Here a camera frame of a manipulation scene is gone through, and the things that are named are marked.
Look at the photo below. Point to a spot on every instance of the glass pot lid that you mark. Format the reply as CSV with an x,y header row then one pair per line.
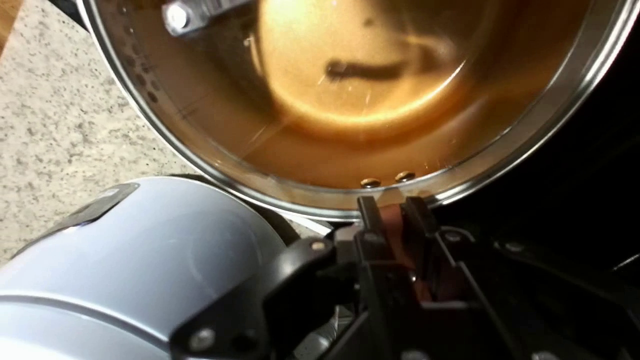
x,y
373,101

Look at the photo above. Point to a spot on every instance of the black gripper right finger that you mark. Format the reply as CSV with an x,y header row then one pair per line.
x,y
532,292

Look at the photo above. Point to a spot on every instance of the white appliance lid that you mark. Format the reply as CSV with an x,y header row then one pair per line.
x,y
132,266

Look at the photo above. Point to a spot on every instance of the black electric stove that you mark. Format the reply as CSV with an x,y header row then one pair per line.
x,y
566,200

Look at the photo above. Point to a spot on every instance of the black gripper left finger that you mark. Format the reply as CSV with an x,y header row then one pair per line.
x,y
301,300

